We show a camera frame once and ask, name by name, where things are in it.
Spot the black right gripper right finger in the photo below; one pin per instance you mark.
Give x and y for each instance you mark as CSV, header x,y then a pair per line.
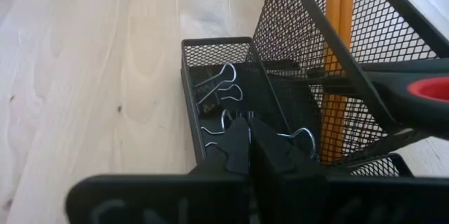
x,y
315,203

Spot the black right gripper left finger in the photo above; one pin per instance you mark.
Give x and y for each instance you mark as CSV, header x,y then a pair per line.
x,y
175,199

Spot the black binder clip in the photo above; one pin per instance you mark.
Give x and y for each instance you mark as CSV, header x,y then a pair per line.
x,y
210,103
223,120

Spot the black mesh desk organizer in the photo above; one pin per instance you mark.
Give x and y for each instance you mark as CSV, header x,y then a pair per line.
x,y
270,90

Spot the yellow wooden pencil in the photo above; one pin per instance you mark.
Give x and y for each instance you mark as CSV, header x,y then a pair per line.
x,y
332,6
348,6

